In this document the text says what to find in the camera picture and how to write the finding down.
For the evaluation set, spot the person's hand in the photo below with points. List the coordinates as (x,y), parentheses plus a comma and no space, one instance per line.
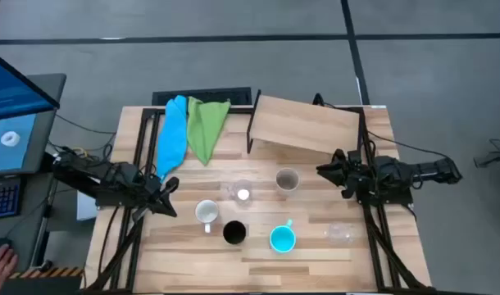
(2,264)

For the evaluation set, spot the black left frame rails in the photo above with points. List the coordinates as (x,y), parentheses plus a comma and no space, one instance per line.
(129,246)

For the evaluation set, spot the black right frame rails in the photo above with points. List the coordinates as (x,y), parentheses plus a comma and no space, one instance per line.
(383,246)

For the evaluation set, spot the green cloth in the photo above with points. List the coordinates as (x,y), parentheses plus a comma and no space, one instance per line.
(205,127)

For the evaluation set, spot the blue panel grey frame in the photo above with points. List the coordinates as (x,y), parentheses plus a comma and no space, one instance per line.
(0,153)

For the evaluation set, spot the clear glass mug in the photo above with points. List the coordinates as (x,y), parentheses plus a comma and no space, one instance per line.
(242,193)

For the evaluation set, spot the blue cloth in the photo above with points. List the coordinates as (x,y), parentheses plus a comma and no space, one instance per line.
(172,135)

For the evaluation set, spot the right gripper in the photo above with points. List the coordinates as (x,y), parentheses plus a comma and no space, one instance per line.
(358,170)

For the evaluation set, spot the black platform hazard stripe edge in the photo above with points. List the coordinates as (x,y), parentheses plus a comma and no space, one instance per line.
(45,282)

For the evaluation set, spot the wooden shelf black legs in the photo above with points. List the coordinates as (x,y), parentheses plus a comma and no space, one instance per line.
(303,123)

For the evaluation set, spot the tall black cup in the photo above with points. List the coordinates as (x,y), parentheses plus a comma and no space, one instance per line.
(234,232)

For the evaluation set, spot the teal plastic mug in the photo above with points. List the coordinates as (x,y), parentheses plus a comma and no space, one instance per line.
(283,239)

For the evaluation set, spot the white patterned mug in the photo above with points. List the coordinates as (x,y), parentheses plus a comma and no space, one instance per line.
(206,211)

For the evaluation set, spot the computer monitor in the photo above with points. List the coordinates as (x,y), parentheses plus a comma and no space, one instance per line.
(12,90)

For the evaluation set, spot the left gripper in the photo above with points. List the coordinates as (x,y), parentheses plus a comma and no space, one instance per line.
(151,190)

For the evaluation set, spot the black frame rails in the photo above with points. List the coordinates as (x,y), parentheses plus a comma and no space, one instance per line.
(129,246)
(383,246)

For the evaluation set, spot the white box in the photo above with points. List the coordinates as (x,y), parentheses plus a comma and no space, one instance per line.
(86,209)

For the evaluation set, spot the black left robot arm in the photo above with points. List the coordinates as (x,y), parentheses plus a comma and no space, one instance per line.
(94,174)

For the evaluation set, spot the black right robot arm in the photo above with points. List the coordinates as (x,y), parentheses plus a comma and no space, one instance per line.
(397,172)

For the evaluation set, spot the black keyboard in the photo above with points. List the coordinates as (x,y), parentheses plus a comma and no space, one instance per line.
(2,198)

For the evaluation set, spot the tall beige cup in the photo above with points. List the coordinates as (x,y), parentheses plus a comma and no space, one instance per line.
(287,179)

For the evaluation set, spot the black frame crossbar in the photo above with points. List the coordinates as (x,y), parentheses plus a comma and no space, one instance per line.
(237,109)

